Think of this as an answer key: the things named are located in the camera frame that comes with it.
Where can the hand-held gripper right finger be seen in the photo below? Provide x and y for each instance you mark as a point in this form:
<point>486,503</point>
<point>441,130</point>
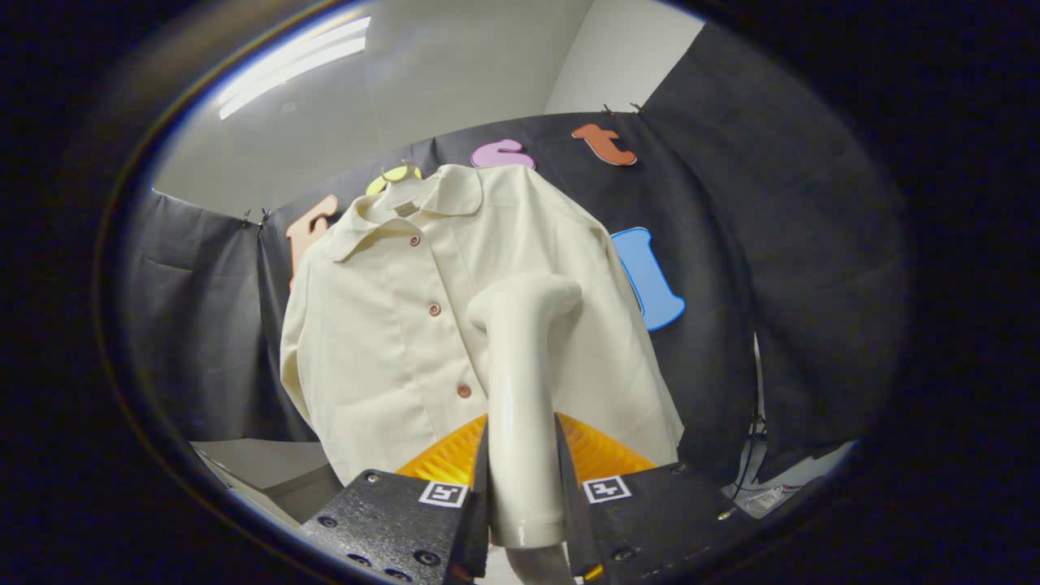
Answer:
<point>573,528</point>

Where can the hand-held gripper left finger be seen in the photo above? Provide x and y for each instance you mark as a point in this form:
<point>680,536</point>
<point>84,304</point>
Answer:
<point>476,520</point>

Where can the cream button shirt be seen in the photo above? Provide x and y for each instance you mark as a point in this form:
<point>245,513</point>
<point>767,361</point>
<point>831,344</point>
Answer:
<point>382,357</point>

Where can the white clothes hanger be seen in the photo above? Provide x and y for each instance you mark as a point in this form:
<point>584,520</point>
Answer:
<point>402,191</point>

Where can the small white packet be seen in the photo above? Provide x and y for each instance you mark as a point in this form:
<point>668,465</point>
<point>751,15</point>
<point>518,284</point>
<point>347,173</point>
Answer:
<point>772,500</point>

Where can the grey top white cabinet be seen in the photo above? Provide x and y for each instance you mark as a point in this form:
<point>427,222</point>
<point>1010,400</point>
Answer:
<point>268,463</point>

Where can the white stand pole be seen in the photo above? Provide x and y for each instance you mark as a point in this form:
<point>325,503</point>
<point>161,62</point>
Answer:
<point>757,374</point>

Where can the black backdrop cloth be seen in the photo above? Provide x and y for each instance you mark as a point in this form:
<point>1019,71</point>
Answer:
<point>812,244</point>

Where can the ceiling light panel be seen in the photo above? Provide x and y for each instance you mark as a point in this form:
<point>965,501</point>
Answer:
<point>292,65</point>

